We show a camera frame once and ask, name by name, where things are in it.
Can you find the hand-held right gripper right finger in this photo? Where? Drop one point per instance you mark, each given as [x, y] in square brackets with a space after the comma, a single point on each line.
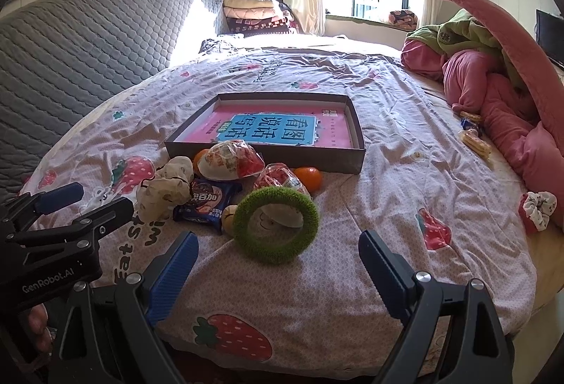
[381, 269]

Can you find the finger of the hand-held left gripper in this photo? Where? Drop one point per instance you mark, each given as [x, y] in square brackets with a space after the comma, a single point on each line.
[61, 194]
[110, 212]

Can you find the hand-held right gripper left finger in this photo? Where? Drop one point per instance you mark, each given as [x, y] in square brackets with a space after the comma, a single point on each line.
[174, 274]

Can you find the beige mesh cloth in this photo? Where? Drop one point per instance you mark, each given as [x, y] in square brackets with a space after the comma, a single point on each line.
[163, 194]

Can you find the blue sandwich cookie packet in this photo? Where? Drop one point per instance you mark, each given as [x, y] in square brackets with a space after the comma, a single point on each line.
[207, 203]

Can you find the red white snack bag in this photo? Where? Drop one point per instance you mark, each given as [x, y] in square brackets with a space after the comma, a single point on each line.
[229, 161]

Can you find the shallow grey cardboard box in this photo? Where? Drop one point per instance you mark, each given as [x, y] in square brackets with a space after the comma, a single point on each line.
[308, 163]

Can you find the plastic red snack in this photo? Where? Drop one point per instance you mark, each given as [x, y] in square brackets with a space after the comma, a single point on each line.
[280, 179]

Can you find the person's left hand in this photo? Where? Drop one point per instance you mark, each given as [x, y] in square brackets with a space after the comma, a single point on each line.
[38, 324]

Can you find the strawberry printed bedsheet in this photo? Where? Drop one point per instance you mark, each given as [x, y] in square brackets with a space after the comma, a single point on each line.
[374, 199]

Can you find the grey quilted headboard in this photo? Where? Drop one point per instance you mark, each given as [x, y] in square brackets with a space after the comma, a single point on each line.
[88, 58]

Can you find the clear yellow biscuit packet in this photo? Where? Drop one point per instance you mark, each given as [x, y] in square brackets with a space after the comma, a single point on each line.
[476, 144]

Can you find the red and white scrunchie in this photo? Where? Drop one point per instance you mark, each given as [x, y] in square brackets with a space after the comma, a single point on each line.
[537, 210]

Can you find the blue snack packet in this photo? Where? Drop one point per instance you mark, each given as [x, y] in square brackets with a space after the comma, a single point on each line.
[469, 123]

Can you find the pink book with blue label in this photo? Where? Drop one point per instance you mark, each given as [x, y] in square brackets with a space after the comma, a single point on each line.
[264, 128]

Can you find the dark cloth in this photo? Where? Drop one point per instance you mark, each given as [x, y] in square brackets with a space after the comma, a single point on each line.
[218, 45]

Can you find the pink quilt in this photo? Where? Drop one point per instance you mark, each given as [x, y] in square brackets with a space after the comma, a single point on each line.
[476, 75]

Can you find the dark patterned folded blanket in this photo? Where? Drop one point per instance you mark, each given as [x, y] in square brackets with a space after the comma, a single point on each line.
[264, 27]

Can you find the pink folded blanket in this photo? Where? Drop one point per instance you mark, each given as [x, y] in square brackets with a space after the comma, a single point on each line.
[253, 13]

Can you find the green blanket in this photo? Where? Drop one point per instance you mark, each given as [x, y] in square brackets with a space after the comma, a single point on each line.
[458, 31]

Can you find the dark patterned small cushion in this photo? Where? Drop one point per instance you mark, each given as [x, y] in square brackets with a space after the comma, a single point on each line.
[403, 19]

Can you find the cream folded blanket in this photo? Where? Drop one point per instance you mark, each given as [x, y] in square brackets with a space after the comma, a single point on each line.
[251, 2]

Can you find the black flat television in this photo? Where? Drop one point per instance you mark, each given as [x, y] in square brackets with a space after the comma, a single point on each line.
[550, 36]

